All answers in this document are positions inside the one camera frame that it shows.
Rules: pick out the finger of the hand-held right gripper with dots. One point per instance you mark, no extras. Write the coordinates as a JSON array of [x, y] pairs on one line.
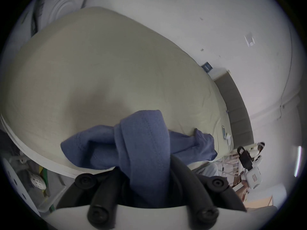
[[245, 157]]

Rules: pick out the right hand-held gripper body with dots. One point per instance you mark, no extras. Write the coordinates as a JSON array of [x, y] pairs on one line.
[[254, 176]]

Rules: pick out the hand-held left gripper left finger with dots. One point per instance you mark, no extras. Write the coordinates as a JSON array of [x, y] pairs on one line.
[[105, 190]]

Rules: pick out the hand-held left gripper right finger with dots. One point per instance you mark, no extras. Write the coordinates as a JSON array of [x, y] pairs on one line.
[[184, 176]]

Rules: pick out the blue shirt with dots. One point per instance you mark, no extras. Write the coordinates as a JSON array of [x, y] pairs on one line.
[[144, 152]]

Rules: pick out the person's right hand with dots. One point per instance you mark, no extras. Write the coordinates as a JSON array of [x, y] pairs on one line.
[[244, 188]]

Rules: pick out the small white object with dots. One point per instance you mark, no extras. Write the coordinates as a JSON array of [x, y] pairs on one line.
[[228, 138]]

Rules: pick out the phone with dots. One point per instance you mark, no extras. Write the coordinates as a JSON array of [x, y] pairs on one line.
[[223, 129]]

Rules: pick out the grey padded headboard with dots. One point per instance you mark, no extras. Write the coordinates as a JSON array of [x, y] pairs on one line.
[[236, 106]]

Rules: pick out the white perforated clog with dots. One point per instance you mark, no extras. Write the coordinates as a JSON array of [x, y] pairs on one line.
[[37, 182]]

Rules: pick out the small blue striped box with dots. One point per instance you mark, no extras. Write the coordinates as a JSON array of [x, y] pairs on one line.
[[206, 66]]

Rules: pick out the bed with beige sheet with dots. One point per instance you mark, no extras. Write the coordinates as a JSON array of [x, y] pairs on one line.
[[100, 75]]

